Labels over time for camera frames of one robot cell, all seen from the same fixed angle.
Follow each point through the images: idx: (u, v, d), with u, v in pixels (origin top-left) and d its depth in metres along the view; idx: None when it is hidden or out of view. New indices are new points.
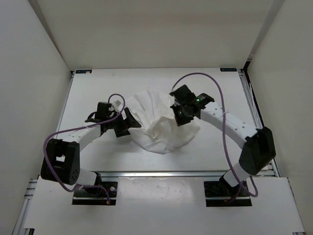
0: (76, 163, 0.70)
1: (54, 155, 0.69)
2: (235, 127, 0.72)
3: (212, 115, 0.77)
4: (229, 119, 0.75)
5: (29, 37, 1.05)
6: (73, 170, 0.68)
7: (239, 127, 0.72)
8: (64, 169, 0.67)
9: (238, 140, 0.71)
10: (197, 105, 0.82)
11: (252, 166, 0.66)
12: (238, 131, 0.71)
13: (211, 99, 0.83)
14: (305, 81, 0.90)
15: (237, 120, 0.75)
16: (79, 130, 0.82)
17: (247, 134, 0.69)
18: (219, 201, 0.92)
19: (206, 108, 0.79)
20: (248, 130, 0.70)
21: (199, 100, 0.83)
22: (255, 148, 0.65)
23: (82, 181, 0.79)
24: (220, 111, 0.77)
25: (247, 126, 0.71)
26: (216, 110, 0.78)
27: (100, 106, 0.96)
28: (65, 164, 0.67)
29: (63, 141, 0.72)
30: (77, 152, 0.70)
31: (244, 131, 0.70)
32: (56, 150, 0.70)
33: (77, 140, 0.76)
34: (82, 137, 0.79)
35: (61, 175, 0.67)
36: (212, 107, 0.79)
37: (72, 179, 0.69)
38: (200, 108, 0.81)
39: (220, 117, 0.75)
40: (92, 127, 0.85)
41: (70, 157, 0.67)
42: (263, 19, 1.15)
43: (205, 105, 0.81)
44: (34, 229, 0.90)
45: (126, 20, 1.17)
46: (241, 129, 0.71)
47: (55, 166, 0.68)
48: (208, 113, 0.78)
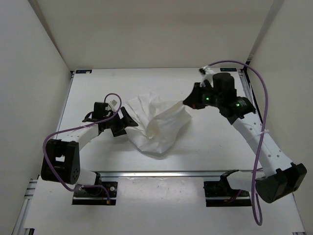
0: (76, 162, 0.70)
1: (54, 155, 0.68)
2: (270, 153, 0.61)
3: (249, 129, 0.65)
4: (266, 142, 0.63)
5: (29, 37, 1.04)
6: (74, 169, 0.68)
7: (273, 154, 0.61)
8: (65, 168, 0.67)
9: (265, 166, 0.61)
10: (235, 110, 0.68)
11: (269, 196, 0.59)
12: (271, 159, 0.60)
13: (252, 108, 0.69)
14: (305, 81, 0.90)
15: (274, 144, 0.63)
16: (78, 130, 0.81)
17: (280, 166, 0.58)
18: (219, 201, 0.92)
19: (244, 120, 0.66)
20: (282, 162, 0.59)
21: (239, 105, 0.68)
22: (282, 185, 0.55)
23: (82, 181, 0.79)
24: (258, 129, 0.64)
25: (282, 156, 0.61)
26: (255, 126, 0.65)
27: (96, 105, 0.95)
28: (65, 164, 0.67)
29: (62, 141, 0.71)
30: (77, 152, 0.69)
31: (277, 162, 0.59)
32: (55, 151, 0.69)
33: (76, 140, 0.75)
34: (80, 137, 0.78)
35: (63, 175, 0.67)
36: (251, 120, 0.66)
37: (73, 179, 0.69)
38: (236, 116, 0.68)
39: (256, 136, 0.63)
40: (90, 126, 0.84)
41: (70, 157, 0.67)
42: (263, 20, 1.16)
43: (244, 114, 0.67)
44: (34, 229, 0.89)
45: (126, 20, 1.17)
46: (276, 158, 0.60)
47: (55, 166, 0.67)
48: (244, 126, 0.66)
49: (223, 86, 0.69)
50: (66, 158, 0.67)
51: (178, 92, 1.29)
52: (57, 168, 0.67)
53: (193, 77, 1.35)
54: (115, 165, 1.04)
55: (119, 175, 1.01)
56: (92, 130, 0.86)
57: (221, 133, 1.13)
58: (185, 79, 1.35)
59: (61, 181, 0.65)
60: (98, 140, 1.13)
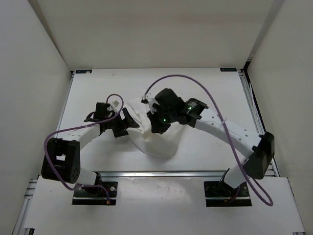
0: (76, 162, 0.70)
1: (55, 154, 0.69)
2: (239, 136, 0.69)
3: (212, 125, 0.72)
4: (230, 128, 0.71)
5: (29, 37, 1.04)
6: (74, 168, 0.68)
7: (242, 136, 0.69)
8: (65, 167, 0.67)
9: (243, 150, 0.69)
10: (191, 115, 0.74)
11: (258, 172, 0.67)
12: (242, 141, 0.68)
13: (203, 105, 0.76)
14: (305, 81, 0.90)
15: (237, 127, 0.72)
16: (79, 129, 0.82)
17: (254, 143, 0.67)
18: (220, 201, 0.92)
19: (203, 118, 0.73)
20: (252, 138, 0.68)
21: (191, 108, 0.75)
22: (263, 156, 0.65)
23: (82, 180, 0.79)
24: (218, 120, 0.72)
25: (250, 134, 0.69)
26: (213, 119, 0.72)
27: (98, 105, 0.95)
28: (65, 163, 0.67)
29: (63, 140, 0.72)
30: (77, 151, 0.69)
31: (249, 141, 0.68)
32: (56, 149, 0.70)
33: (77, 139, 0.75)
34: (82, 136, 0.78)
35: (63, 174, 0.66)
36: (209, 116, 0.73)
37: (73, 178, 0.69)
38: (195, 118, 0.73)
39: (219, 128, 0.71)
40: (91, 126, 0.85)
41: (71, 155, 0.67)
42: (263, 20, 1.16)
43: (200, 114, 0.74)
44: (34, 229, 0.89)
45: (126, 20, 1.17)
46: (246, 138, 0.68)
47: (55, 164, 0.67)
48: (207, 123, 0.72)
49: (170, 105, 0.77)
50: (67, 157, 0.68)
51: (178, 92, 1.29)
52: (57, 167, 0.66)
53: (193, 78, 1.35)
54: (115, 165, 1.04)
55: (119, 175, 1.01)
56: (93, 130, 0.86)
57: None
58: (185, 79, 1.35)
59: (61, 179, 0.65)
60: (98, 140, 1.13)
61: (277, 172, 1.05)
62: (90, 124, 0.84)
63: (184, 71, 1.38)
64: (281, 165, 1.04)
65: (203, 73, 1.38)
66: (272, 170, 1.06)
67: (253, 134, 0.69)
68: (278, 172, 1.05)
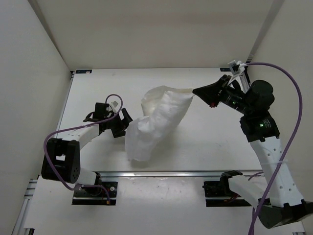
0: (76, 162, 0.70)
1: (55, 154, 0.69)
2: (281, 185, 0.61)
3: (266, 155, 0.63)
4: (281, 172, 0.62)
5: (29, 37, 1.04)
6: (74, 168, 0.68)
7: (285, 187, 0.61)
8: (65, 168, 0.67)
9: (273, 196, 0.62)
10: (258, 130, 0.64)
11: (268, 222, 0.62)
12: (281, 191, 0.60)
13: (277, 133, 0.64)
14: (305, 81, 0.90)
15: (289, 176, 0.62)
16: (78, 129, 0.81)
17: (289, 201, 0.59)
18: (219, 200, 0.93)
19: (265, 143, 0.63)
20: (293, 198, 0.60)
21: (263, 126, 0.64)
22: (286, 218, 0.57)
23: (82, 180, 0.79)
24: (276, 157, 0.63)
25: (294, 192, 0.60)
26: (274, 152, 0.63)
27: (97, 105, 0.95)
28: (65, 163, 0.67)
29: (63, 140, 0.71)
30: (77, 151, 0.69)
31: (287, 197, 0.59)
32: (56, 149, 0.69)
33: (77, 138, 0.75)
34: (81, 136, 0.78)
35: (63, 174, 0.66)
36: (272, 145, 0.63)
37: (73, 178, 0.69)
38: (258, 136, 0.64)
39: (272, 164, 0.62)
40: (91, 125, 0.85)
41: (71, 156, 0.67)
42: (263, 20, 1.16)
43: (266, 137, 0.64)
44: (34, 229, 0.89)
45: (126, 20, 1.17)
46: (287, 192, 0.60)
47: (55, 165, 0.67)
48: (263, 149, 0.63)
49: (258, 105, 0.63)
50: (67, 157, 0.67)
51: None
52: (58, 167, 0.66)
53: (192, 78, 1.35)
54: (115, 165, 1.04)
55: (119, 175, 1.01)
56: (92, 130, 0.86)
57: (221, 133, 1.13)
58: (185, 79, 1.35)
59: (61, 180, 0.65)
60: (97, 141, 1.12)
61: None
62: (89, 123, 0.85)
63: (184, 71, 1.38)
64: None
65: (203, 73, 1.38)
66: None
67: (297, 196, 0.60)
68: None
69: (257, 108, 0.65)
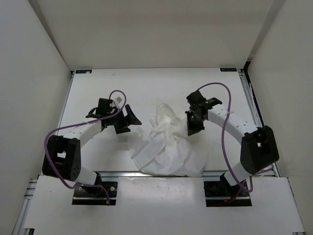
0: (77, 160, 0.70)
1: (55, 152, 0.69)
2: (237, 124, 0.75)
3: (218, 114, 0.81)
4: (233, 118, 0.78)
5: (29, 37, 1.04)
6: (74, 167, 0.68)
7: (240, 124, 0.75)
8: (65, 166, 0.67)
9: (239, 137, 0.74)
10: (205, 106, 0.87)
11: (251, 163, 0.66)
12: (239, 128, 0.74)
13: (219, 102, 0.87)
14: (306, 81, 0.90)
15: (240, 119, 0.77)
16: (80, 126, 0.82)
17: (247, 130, 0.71)
18: (219, 201, 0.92)
19: (213, 109, 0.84)
20: (249, 128, 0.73)
21: (208, 102, 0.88)
22: (253, 143, 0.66)
23: (82, 179, 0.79)
24: (225, 112, 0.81)
25: (249, 124, 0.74)
26: (222, 111, 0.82)
27: (100, 101, 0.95)
28: (65, 161, 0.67)
29: (63, 137, 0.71)
30: (77, 149, 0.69)
31: (244, 128, 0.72)
32: (57, 146, 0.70)
33: (77, 136, 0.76)
34: (82, 134, 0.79)
35: (63, 172, 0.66)
36: (218, 108, 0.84)
37: (73, 176, 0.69)
38: (207, 109, 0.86)
39: (224, 116, 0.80)
40: (93, 123, 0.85)
41: (71, 153, 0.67)
42: (263, 20, 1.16)
43: (213, 106, 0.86)
44: (34, 229, 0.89)
45: (126, 20, 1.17)
46: (242, 126, 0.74)
47: (56, 162, 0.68)
48: (214, 113, 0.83)
49: (194, 99, 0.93)
50: (67, 155, 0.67)
51: (178, 92, 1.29)
52: (58, 164, 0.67)
53: (192, 78, 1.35)
54: (115, 165, 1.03)
55: (119, 175, 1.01)
56: (92, 130, 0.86)
57: (221, 133, 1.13)
58: (185, 79, 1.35)
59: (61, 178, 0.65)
60: (97, 140, 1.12)
61: (278, 172, 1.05)
62: (91, 120, 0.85)
63: (184, 71, 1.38)
64: (281, 166, 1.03)
65: (203, 73, 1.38)
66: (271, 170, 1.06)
67: (252, 125, 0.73)
68: (278, 172, 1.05)
69: (194, 100, 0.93)
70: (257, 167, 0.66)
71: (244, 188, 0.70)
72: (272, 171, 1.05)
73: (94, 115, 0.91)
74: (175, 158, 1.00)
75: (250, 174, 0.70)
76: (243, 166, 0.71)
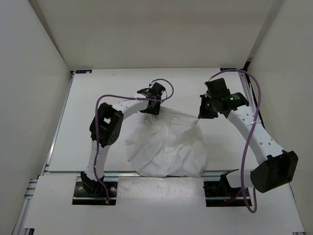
0: (117, 129, 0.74)
1: (102, 117, 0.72)
2: (261, 141, 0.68)
3: (242, 120, 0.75)
4: (258, 131, 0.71)
5: (29, 38, 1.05)
6: (113, 133, 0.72)
7: (265, 142, 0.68)
8: (106, 131, 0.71)
9: (258, 154, 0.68)
10: (229, 104, 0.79)
11: (263, 183, 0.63)
12: (262, 146, 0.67)
13: (246, 102, 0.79)
14: (306, 81, 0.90)
15: (266, 134, 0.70)
16: (129, 100, 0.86)
17: (270, 152, 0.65)
18: (219, 201, 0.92)
19: (238, 111, 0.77)
20: (274, 149, 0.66)
21: (233, 99, 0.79)
22: (273, 168, 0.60)
23: (100, 161, 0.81)
24: (250, 119, 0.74)
25: (274, 145, 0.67)
26: (247, 117, 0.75)
27: (155, 84, 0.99)
28: (108, 128, 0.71)
29: (112, 107, 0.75)
30: (120, 120, 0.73)
31: (268, 149, 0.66)
32: (105, 112, 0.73)
33: (122, 110, 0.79)
34: (128, 108, 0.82)
35: (102, 136, 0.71)
36: (245, 112, 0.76)
37: (109, 142, 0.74)
38: (231, 108, 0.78)
39: (248, 126, 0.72)
40: (141, 99, 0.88)
41: (114, 123, 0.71)
42: (262, 21, 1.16)
43: (238, 106, 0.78)
44: (34, 229, 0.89)
45: (127, 21, 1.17)
46: (267, 146, 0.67)
47: (100, 126, 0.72)
48: (238, 117, 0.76)
49: (215, 89, 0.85)
50: (111, 123, 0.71)
51: (178, 92, 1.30)
52: (101, 128, 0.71)
53: (192, 78, 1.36)
54: (116, 164, 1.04)
55: (119, 175, 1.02)
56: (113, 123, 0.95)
57: (221, 133, 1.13)
58: (184, 79, 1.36)
59: (97, 139, 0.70)
60: None
61: None
62: (140, 97, 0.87)
63: (185, 71, 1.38)
64: None
65: (203, 73, 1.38)
66: None
67: (278, 148, 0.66)
68: None
69: (215, 89, 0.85)
70: (267, 189, 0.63)
71: (244, 194, 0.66)
72: None
73: (144, 93, 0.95)
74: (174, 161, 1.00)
75: (257, 188, 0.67)
76: (253, 180, 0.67)
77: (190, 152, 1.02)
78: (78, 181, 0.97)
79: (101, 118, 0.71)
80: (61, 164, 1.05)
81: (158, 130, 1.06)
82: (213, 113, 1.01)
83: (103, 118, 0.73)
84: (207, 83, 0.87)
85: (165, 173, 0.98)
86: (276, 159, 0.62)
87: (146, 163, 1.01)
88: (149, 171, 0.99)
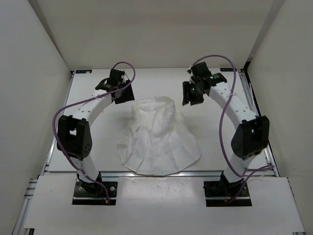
0: (87, 138, 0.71)
1: (66, 131, 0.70)
2: (237, 109, 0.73)
3: (220, 94, 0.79)
4: (234, 102, 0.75)
5: (29, 37, 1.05)
6: (85, 145, 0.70)
7: (240, 110, 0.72)
8: (76, 147, 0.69)
9: (235, 122, 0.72)
10: (209, 82, 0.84)
11: (241, 149, 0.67)
12: (238, 114, 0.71)
13: (224, 79, 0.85)
14: (306, 81, 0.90)
15: (241, 103, 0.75)
16: (89, 103, 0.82)
17: (245, 117, 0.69)
18: (219, 201, 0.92)
19: (216, 87, 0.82)
20: (248, 115, 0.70)
21: (212, 78, 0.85)
22: (248, 132, 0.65)
23: (87, 170, 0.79)
24: (228, 93, 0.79)
25: (248, 111, 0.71)
26: (225, 91, 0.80)
27: (111, 73, 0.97)
28: (77, 142, 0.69)
29: (73, 117, 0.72)
30: (86, 129, 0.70)
31: (243, 115, 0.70)
32: (68, 125, 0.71)
33: (86, 116, 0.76)
34: (91, 112, 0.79)
35: (75, 152, 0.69)
36: (223, 87, 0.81)
37: (85, 154, 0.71)
38: (211, 85, 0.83)
39: (225, 98, 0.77)
40: (102, 97, 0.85)
41: (81, 135, 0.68)
42: (262, 21, 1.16)
43: (217, 82, 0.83)
44: (34, 229, 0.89)
45: (127, 21, 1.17)
46: (242, 113, 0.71)
47: (68, 141, 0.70)
48: (216, 91, 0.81)
49: (198, 71, 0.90)
50: (78, 137, 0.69)
51: (178, 92, 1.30)
52: (71, 143, 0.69)
53: None
54: (116, 165, 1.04)
55: (119, 175, 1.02)
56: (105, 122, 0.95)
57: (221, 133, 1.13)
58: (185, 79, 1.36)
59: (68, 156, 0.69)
60: (97, 140, 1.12)
61: (278, 172, 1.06)
62: (100, 95, 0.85)
63: (185, 71, 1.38)
64: (281, 166, 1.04)
65: None
66: (272, 170, 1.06)
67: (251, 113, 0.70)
68: (278, 173, 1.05)
69: (199, 72, 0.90)
70: (245, 153, 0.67)
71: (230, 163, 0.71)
72: (272, 171, 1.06)
73: (104, 87, 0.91)
74: (170, 161, 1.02)
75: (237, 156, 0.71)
76: (234, 148, 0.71)
77: (178, 141, 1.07)
78: (78, 181, 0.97)
79: (65, 132, 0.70)
80: (61, 164, 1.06)
81: (141, 125, 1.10)
82: (200, 99, 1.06)
83: (68, 132, 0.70)
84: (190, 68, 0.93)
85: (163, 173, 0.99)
86: (250, 124, 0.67)
87: (143, 160, 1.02)
88: (145, 169, 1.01)
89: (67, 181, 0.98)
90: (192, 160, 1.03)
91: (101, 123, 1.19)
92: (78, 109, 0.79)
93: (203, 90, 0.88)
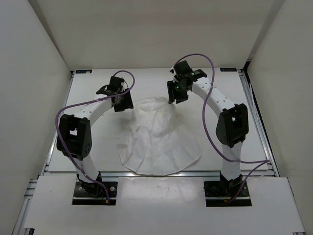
0: (87, 138, 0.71)
1: (67, 131, 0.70)
2: (217, 99, 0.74)
3: (202, 88, 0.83)
4: (214, 93, 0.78)
5: (29, 38, 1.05)
6: (85, 145, 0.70)
7: (220, 100, 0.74)
8: (76, 146, 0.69)
9: (218, 112, 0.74)
10: (191, 78, 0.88)
11: (225, 136, 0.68)
12: (218, 104, 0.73)
13: (205, 74, 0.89)
14: (305, 81, 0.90)
15: (222, 94, 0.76)
16: (90, 104, 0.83)
17: (225, 106, 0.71)
18: (219, 201, 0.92)
19: (198, 82, 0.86)
20: (228, 104, 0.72)
21: (193, 74, 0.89)
22: (229, 120, 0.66)
23: (87, 170, 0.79)
24: (209, 85, 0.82)
25: (228, 101, 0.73)
26: (206, 84, 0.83)
27: (111, 80, 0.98)
28: (78, 141, 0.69)
29: (74, 117, 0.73)
30: (87, 129, 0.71)
31: (223, 105, 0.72)
32: (69, 125, 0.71)
33: (87, 116, 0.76)
34: (93, 113, 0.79)
35: (75, 151, 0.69)
36: (204, 82, 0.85)
37: (85, 153, 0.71)
38: (192, 81, 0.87)
39: (206, 91, 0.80)
40: (102, 100, 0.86)
41: (81, 134, 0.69)
42: (262, 21, 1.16)
43: (198, 78, 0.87)
44: (34, 229, 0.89)
45: (127, 21, 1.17)
46: (222, 102, 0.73)
47: (69, 140, 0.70)
48: (198, 86, 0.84)
49: (180, 69, 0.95)
50: (78, 136, 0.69)
51: None
52: (71, 142, 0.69)
53: None
54: (115, 165, 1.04)
55: (119, 175, 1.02)
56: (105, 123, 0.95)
57: None
58: None
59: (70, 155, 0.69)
60: (97, 140, 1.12)
61: (278, 172, 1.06)
62: (101, 98, 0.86)
63: None
64: (281, 166, 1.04)
65: None
66: (272, 170, 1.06)
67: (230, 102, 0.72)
68: (278, 172, 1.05)
69: (180, 70, 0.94)
70: (229, 140, 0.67)
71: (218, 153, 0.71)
72: (272, 171, 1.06)
73: (104, 92, 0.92)
74: (170, 162, 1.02)
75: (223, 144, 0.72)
76: (219, 135, 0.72)
77: (178, 141, 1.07)
78: (78, 181, 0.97)
79: (66, 131, 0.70)
80: (61, 164, 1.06)
81: (141, 125, 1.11)
82: (184, 95, 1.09)
83: (68, 132, 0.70)
84: (173, 67, 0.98)
85: (163, 173, 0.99)
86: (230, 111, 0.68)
87: (143, 160, 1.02)
88: (145, 169, 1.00)
89: (67, 181, 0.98)
90: (192, 160, 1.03)
91: (100, 123, 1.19)
92: (79, 110, 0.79)
93: (186, 87, 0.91)
